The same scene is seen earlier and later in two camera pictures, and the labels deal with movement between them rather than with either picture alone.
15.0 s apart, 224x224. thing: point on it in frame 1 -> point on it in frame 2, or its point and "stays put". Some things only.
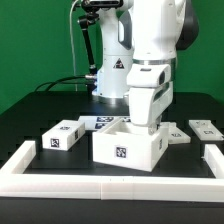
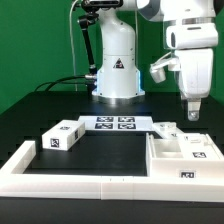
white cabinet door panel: (175, 135) -> (199, 146)
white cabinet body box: (118, 142) -> (187, 157)
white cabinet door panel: (206, 130) -> (168, 130)
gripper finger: (152, 129) -> (193, 109)
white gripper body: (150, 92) -> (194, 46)
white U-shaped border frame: (15, 183) stays put
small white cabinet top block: (62, 135) stays put
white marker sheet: (96, 123) stays put
